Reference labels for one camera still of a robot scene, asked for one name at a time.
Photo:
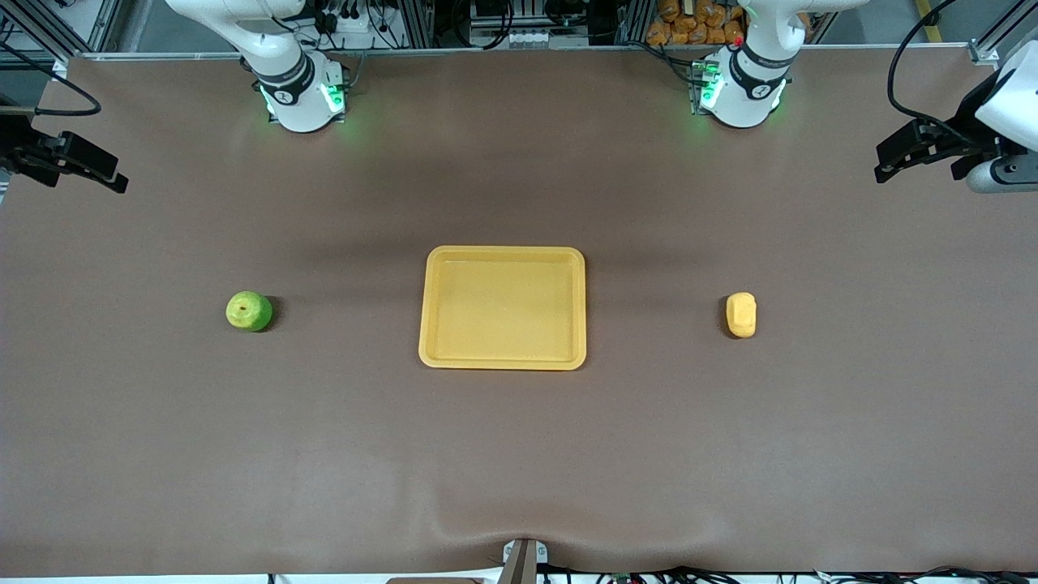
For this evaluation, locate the green apple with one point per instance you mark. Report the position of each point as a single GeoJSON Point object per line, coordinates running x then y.
{"type": "Point", "coordinates": [248, 311]}

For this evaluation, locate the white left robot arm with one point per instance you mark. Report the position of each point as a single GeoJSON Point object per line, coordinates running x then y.
{"type": "Point", "coordinates": [746, 97]}

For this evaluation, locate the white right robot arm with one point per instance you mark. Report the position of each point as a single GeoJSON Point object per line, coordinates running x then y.
{"type": "Point", "coordinates": [296, 97]}

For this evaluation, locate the yellow potato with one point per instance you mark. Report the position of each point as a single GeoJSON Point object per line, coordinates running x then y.
{"type": "Point", "coordinates": [741, 315]}

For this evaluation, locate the white power strip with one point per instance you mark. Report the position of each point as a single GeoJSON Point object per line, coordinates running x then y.
{"type": "Point", "coordinates": [345, 18]}

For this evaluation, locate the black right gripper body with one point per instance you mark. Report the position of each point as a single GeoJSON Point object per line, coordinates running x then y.
{"type": "Point", "coordinates": [18, 151]}

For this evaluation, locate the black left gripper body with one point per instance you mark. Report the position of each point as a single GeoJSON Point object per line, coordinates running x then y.
{"type": "Point", "coordinates": [950, 139]}

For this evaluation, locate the bag of orange items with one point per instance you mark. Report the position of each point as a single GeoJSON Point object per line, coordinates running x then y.
{"type": "Point", "coordinates": [697, 23]}

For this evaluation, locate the brown table mat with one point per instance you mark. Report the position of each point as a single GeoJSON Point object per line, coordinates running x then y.
{"type": "Point", "coordinates": [519, 454]}

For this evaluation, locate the metal table clamp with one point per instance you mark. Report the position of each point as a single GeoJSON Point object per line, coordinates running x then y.
{"type": "Point", "coordinates": [523, 561]}

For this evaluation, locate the yellow plastic tray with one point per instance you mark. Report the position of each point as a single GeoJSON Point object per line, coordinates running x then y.
{"type": "Point", "coordinates": [503, 308]}

